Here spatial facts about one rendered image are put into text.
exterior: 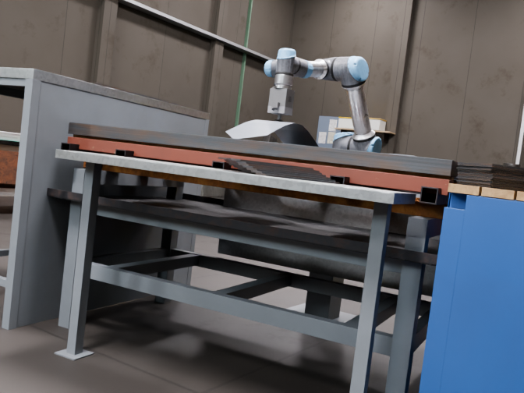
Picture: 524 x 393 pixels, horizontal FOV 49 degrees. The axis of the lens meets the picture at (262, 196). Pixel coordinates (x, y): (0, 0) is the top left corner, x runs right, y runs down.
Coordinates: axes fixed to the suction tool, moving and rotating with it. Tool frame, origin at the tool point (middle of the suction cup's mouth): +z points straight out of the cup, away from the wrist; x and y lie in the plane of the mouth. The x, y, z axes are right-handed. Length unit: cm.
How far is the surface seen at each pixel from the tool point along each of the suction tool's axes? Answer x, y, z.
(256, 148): -37.8, 16.7, 11.7
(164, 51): 651, -724, -186
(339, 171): -34, 48, 16
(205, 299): -38, 2, 69
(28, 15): 339, -717, -172
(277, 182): -66, 45, 22
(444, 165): -30, 80, 11
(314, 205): 39, 0, 34
